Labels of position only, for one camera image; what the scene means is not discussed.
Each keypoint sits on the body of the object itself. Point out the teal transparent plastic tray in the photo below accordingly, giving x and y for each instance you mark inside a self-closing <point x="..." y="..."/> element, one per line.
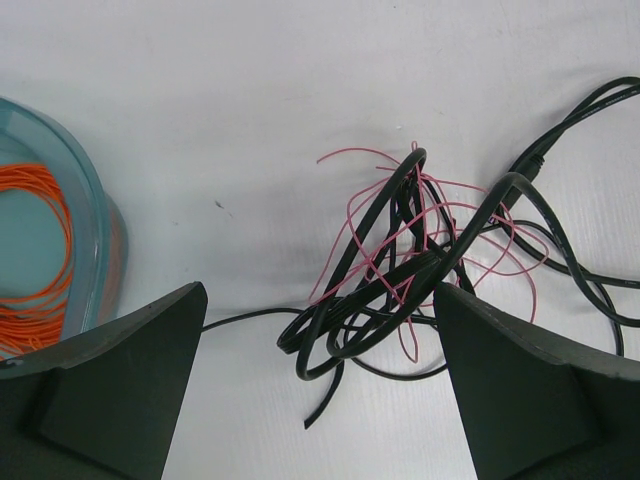
<point x="64" y="243"/>

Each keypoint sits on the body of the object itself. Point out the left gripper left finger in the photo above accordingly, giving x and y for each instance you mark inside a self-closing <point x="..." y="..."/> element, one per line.
<point x="103" y="404"/>

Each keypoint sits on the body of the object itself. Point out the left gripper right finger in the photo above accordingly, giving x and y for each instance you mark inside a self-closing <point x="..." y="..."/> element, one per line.
<point x="534" y="404"/>

